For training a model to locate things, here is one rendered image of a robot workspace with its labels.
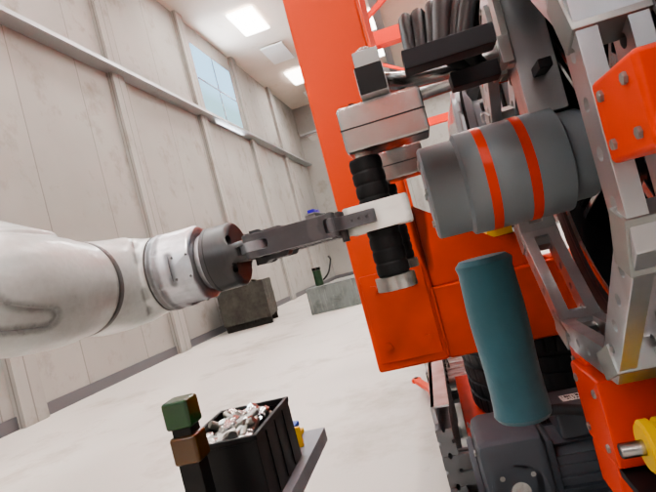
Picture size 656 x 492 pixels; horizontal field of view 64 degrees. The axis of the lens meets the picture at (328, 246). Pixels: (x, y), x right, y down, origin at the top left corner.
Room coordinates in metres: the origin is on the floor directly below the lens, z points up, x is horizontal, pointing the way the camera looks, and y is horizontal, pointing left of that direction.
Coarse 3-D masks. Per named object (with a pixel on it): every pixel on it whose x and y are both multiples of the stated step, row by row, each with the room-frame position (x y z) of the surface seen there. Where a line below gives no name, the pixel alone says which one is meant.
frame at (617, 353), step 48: (480, 0) 0.75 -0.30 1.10; (576, 0) 0.44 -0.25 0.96; (624, 0) 0.43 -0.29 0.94; (576, 48) 0.45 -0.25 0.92; (624, 48) 0.46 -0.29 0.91; (624, 192) 0.44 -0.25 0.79; (528, 240) 0.92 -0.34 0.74; (624, 240) 0.45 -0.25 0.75; (576, 288) 0.83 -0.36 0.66; (624, 288) 0.49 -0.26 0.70; (576, 336) 0.73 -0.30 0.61; (624, 336) 0.53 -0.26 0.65
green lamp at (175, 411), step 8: (168, 400) 0.76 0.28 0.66; (176, 400) 0.74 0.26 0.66; (184, 400) 0.74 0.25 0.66; (192, 400) 0.75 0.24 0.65; (168, 408) 0.74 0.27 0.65; (176, 408) 0.74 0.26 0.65; (184, 408) 0.73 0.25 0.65; (192, 408) 0.75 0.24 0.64; (168, 416) 0.74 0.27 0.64; (176, 416) 0.74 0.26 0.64; (184, 416) 0.73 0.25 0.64; (192, 416) 0.74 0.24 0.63; (200, 416) 0.76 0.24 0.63; (168, 424) 0.74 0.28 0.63; (176, 424) 0.74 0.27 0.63; (184, 424) 0.73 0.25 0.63; (192, 424) 0.74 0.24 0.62
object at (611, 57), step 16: (560, 48) 0.80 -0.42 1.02; (608, 48) 0.63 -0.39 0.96; (560, 64) 0.81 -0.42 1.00; (608, 64) 0.68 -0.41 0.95; (576, 96) 0.89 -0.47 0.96; (640, 160) 0.72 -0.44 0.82; (640, 176) 0.64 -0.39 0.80; (576, 208) 0.91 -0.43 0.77; (592, 208) 0.86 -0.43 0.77; (576, 224) 0.90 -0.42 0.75; (592, 224) 0.89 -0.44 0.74; (608, 224) 0.89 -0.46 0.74; (592, 240) 0.88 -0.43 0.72; (608, 240) 0.87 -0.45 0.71; (592, 256) 0.86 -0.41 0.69; (608, 256) 0.86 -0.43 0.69; (608, 272) 0.83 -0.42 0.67; (608, 288) 0.81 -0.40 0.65
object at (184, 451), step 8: (200, 432) 0.75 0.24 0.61; (176, 440) 0.74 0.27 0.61; (184, 440) 0.74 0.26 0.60; (192, 440) 0.73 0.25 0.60; (200, 440) 0.75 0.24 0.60; (176, 448) 0.74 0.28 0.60; (184, 448) 0.74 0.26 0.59; (192, 448) 0.73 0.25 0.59; (200, 448) 0.74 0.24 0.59; (208, 448) 0.76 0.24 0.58; (176, 456) 0.74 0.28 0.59; (184, 456) 0.74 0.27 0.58; (192, 456) 0.73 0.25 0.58; (200, 456) 0.74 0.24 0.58; (176, 464) 0.74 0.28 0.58; (184, 464) 0.74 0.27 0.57
